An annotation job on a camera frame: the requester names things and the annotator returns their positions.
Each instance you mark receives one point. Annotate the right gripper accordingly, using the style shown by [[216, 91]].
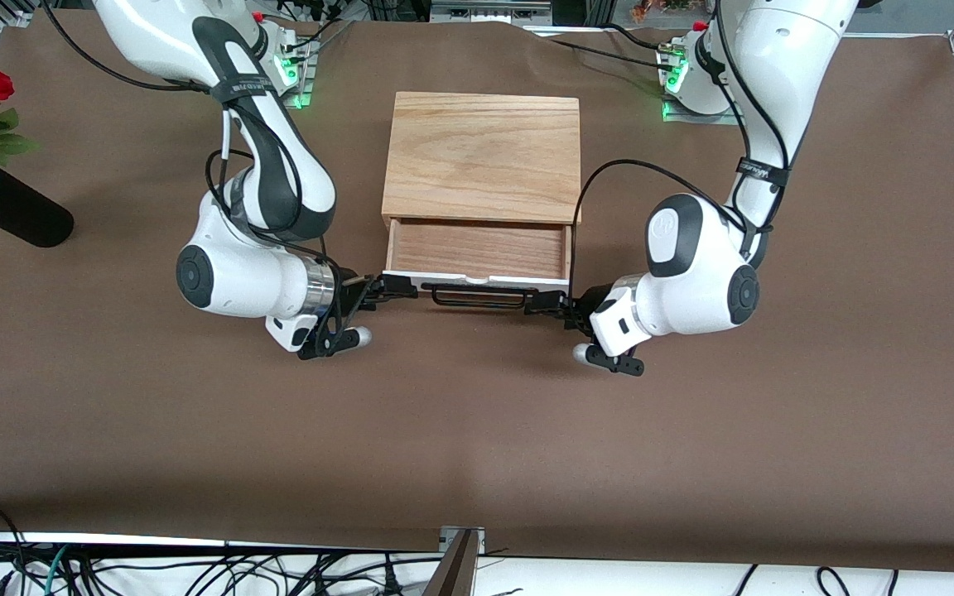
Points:
[[358, 294]]

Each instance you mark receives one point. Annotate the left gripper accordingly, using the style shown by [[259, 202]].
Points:
[[586, 301]]

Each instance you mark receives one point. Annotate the wooden drawer white front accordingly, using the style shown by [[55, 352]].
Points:
[[477, 248]]

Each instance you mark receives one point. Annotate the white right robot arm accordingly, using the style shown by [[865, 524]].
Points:
[[237, 281]]

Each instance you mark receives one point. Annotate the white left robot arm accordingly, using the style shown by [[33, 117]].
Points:
[[692, 281]]

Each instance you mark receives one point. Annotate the light wooden drawer cabinet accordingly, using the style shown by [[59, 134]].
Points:
[[481, 157]]

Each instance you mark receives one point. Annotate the brown paper table cover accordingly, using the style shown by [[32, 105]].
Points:
[[477, 430]]

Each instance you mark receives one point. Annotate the grey equipment box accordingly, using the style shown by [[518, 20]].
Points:
[[489, 10]]

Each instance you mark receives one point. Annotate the black cylindrical vase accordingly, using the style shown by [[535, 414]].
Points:
[[17, 211]]

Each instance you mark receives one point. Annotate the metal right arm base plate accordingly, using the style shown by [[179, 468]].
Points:
[[305, 87]]

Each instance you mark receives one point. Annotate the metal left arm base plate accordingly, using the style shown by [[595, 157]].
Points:
[[692, 114]]

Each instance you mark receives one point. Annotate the grey metal bracket plate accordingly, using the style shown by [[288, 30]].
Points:
[[462, 536]]

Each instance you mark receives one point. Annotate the dark angled mounting post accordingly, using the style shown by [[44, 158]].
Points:
[[456, 571]]

